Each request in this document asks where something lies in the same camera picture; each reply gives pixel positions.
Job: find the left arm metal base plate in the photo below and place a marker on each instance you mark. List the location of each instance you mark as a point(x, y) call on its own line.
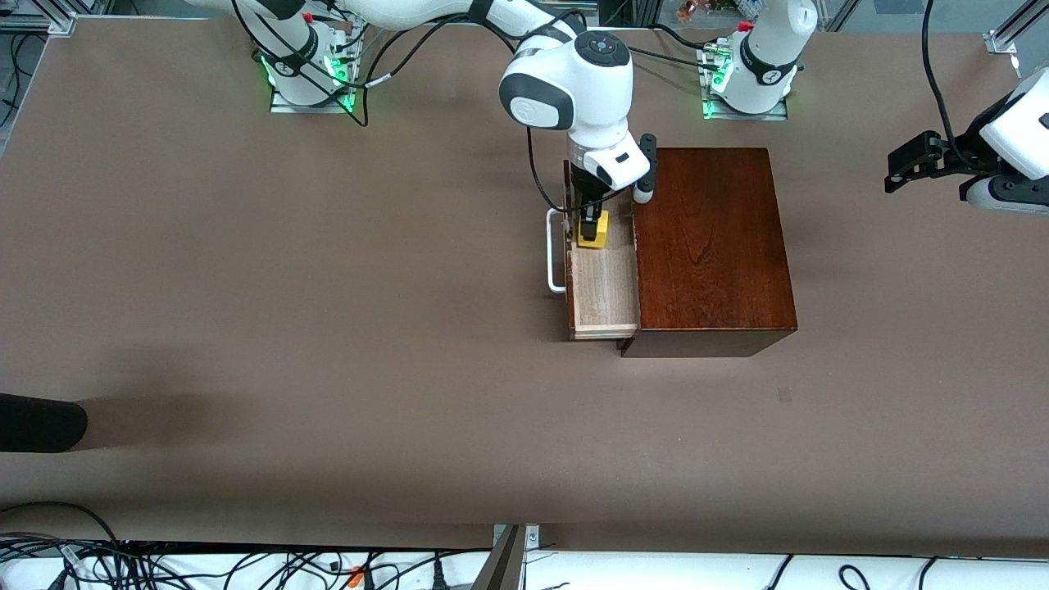
point(778, 115)

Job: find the metal table bracket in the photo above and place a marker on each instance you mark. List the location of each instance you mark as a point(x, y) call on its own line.
point(504, 565)

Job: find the grey power strip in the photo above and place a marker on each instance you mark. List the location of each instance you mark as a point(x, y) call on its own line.
point(537, 10)

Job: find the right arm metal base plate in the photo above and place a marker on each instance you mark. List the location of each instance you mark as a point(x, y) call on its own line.
point(279, 107)

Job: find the yellow block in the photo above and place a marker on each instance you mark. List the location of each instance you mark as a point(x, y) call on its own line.
point(604, 229)

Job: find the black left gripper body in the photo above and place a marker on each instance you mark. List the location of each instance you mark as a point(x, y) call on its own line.
point(964, 156)

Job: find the aluminium frame profile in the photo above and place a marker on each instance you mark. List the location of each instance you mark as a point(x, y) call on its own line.
point(1004, 39)
point(57, 23)

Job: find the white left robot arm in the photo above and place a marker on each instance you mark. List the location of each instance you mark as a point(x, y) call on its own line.
point(770, 49)

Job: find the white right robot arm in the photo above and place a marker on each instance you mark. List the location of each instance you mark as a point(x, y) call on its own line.
point(590, 90)

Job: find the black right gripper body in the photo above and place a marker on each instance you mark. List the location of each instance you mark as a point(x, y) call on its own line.
point(587, 187)

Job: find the black cylindrical object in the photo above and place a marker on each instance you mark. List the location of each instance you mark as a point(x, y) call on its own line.
point(41, 422)

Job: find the dark brown wooden drawer case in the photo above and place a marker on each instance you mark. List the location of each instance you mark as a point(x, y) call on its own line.
point(713, 246)

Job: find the small copper object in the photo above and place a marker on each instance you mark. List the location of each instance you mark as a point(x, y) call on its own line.
point(687, 10)

